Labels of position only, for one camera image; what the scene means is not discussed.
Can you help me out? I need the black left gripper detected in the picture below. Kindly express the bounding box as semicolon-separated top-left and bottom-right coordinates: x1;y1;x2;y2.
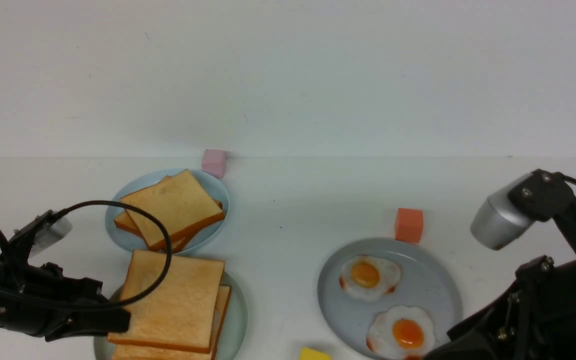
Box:
0;262;131;342

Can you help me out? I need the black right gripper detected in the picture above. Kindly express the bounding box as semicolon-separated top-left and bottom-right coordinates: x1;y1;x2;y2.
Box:
423;256;576;360

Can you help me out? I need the toast slice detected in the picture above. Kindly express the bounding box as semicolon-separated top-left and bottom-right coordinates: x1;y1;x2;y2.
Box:
119;169;226;253
111;285;233;360
114;175;224;253
107;256;226;354

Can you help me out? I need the pale green plate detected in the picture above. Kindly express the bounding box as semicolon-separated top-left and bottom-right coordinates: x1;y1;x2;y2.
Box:
93;272;250;360

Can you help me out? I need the grey egg plate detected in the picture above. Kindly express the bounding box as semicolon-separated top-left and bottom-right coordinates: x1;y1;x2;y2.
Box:
317;237;463;360

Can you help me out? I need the front fried egg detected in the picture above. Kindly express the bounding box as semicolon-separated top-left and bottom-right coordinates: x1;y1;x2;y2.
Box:
365;305;437;360

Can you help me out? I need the fried egg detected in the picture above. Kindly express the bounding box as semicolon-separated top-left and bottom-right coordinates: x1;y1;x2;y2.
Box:
365;305;437;360
338;255;402;302

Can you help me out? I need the light blue bread plate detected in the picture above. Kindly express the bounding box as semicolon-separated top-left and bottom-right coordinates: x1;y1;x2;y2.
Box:
104;168;230;256

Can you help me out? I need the orange foam cube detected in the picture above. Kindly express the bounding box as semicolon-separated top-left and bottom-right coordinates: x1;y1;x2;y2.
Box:
394;208;425;245

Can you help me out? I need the pink foam cube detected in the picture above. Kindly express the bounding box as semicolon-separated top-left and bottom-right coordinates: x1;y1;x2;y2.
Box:
201;149;227;179

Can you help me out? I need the rear fried egg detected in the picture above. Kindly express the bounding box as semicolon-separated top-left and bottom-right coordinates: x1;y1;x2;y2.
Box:
338;255;402;302

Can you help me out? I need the yellow foam cube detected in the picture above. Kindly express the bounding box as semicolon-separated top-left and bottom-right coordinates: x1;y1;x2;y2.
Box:
298;347;332;360

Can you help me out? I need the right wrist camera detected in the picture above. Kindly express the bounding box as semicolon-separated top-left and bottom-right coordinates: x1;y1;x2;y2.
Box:
470;169;575;251

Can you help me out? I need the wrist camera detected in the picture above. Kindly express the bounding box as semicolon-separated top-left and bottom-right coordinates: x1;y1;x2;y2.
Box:
470;169;575;251
8;210;73;260

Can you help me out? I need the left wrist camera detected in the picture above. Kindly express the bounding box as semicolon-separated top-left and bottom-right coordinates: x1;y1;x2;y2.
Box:
8;210;73;260

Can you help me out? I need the black left camera cable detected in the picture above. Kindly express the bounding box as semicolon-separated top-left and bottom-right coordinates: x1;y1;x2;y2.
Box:
0;200;173;311

